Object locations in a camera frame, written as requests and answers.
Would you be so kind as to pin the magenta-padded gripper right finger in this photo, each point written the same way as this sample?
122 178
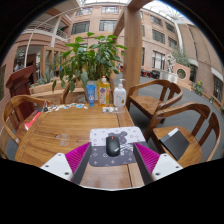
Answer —
163 165

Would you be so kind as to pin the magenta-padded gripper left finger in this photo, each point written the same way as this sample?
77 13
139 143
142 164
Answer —
60 165

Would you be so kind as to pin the black computer mouse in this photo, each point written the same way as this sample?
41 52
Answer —
113 146

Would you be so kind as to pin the grey white printed mouse pad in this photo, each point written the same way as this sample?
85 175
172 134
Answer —
100 136

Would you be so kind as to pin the black notebook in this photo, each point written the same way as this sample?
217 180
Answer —
175 144

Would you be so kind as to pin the red white package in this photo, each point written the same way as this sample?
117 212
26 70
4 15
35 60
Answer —
32 120

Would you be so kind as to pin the small black key fob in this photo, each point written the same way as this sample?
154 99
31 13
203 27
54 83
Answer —
45 109

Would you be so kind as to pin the wooden armchair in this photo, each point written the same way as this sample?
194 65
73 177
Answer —
7 111
146 103
65 93
180 108

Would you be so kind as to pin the small blue white card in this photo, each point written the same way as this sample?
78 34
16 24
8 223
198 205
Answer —
80 106

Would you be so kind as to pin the clear bag of white items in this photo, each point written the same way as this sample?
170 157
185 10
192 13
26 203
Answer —
109 109

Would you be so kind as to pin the blue tube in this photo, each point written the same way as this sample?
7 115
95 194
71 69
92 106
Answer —
90 95

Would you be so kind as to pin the wooden planter box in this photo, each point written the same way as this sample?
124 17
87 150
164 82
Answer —
45 88

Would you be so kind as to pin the white pump bottle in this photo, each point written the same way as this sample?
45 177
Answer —
120 96

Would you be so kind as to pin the yellow dish soap bottle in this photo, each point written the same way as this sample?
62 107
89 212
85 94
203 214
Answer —
103 93

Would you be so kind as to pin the yellow flowering potted plant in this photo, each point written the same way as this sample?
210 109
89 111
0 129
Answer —
199 88

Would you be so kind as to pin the dark red wooden lectern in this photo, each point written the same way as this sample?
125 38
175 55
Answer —
18 86

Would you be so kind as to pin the spiky green agave plant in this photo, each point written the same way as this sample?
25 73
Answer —
45 77

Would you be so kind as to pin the white figure sculpture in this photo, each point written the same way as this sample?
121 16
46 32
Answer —
170 64

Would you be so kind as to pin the green potted plant white pot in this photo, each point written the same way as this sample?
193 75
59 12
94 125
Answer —
88 56

